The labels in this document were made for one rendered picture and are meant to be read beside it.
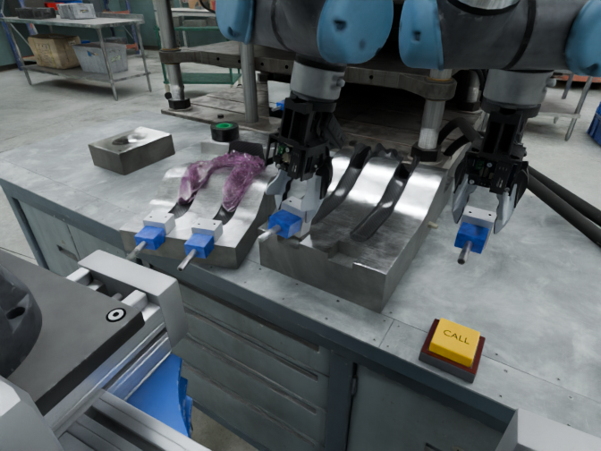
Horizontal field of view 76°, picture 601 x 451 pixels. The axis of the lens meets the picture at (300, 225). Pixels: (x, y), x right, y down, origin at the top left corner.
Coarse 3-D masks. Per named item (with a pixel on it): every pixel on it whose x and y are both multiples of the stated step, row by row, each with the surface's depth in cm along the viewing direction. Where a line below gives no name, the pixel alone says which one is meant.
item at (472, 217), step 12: (468, 216) 64; (480, 216) 64; (492, 216) 64; (468, 228) 63; (480, 228) 63; (492, 228) 63; (456, 240) 63; (468, 240) 61; (480, 240) 60; (468, 252) 59; (480, 252) 61
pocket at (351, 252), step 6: (336, 246) 70; (342, 246) 70; (348, 246) 69; (354, 246) 68; (330, 252) 68; (336, 252) 71; (342, 252) 71; (348, 252) 70; (354, 252) 69; (360, 252) 68; (330, 258) 69; (336, 258) 70; (342, 258) 70; (348, 258) 70; (354, 258) 70; (342, 264) 66; (348, 264) 68
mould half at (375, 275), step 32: (384, 160) 89; (352, 192) 85; (416, 192) 81; (448, 192) 97; (320, 224) 74; (352, 224) 75; (384, 224) 75; (416, 224) 76; (288, 256) 72; (320, 256) 68; (384, 256) 66; (320, 288) 72; (352, 288) 67; (384, 288) 63
